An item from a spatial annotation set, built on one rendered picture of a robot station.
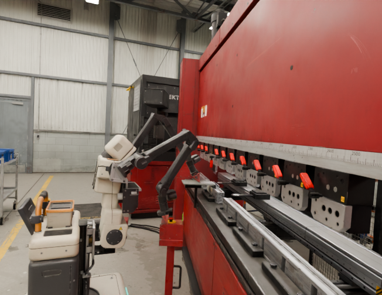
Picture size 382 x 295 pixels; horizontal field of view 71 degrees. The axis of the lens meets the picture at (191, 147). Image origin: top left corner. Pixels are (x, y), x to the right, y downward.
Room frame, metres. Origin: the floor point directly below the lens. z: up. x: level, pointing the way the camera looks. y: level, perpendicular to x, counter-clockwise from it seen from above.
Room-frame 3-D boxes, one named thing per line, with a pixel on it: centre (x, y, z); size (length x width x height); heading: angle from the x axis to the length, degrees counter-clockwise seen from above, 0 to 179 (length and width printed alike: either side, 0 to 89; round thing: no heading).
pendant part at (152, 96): (3.51, 0.48, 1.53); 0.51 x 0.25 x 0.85; 176
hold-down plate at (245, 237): (1.34, -0.31, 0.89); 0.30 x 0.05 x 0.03; 9
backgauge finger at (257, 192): (1.90, -0.44, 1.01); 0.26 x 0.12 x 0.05; 99
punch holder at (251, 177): (1.38, -0.36, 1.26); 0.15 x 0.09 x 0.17; 9
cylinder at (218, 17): (2.88, -0.27, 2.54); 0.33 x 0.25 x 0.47; 9
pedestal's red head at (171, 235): (1.84, 0.10, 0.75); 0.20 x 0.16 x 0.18; 2
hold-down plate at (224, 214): (1.73, -0.25, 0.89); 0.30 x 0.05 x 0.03; 9
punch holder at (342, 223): (0.78, -0.45, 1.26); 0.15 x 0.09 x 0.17; 9
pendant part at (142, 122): (3.47, 0.57, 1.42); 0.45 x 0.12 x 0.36; 176
